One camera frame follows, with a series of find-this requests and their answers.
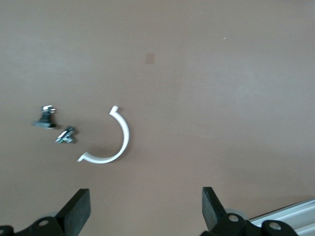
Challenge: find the small metallic clip part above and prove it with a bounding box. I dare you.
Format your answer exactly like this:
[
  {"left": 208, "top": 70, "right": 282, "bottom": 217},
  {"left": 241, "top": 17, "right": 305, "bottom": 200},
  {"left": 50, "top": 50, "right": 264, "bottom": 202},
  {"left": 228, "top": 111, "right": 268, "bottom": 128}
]
[{"left": 55, "top": 125, "right": 77, "bottom": 144}]

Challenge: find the white drawer cabinet housing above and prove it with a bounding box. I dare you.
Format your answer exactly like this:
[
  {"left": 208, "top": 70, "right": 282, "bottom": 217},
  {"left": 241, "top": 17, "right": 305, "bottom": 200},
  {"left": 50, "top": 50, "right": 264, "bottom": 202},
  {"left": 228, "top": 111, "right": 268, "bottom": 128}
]
[{"left": 249, "top": 197, "right": 315, "bottom": 236}]

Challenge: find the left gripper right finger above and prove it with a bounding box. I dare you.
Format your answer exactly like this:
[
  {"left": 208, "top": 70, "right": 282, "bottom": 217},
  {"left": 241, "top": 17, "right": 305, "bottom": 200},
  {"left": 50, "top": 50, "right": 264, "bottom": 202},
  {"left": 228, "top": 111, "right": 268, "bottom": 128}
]
[{"left": 200, "top": 186, "right": 300, "bottom": 236}]

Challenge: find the white curved half ring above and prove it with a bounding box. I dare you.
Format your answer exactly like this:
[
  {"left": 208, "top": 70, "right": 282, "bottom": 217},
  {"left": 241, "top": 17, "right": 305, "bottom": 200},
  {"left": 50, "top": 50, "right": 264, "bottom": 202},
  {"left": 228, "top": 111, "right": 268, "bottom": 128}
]
[{"left": 76, "top": 105, "right": 131, "bottom": 165}]

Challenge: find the black mounting collar part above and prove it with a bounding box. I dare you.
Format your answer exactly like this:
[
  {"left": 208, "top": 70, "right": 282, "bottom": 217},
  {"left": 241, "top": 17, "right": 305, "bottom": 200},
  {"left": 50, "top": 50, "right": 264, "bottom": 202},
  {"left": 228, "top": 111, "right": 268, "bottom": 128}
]
[{"left": 31, "top": 105, "right": 58, "bottom": 129}]

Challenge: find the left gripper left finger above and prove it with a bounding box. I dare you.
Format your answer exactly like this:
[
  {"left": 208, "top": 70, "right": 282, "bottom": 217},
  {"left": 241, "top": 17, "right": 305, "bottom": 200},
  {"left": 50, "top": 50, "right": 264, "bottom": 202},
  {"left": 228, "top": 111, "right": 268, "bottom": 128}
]
[{"left": 0, "top": 188, "right": 92, "bottom": 236}]

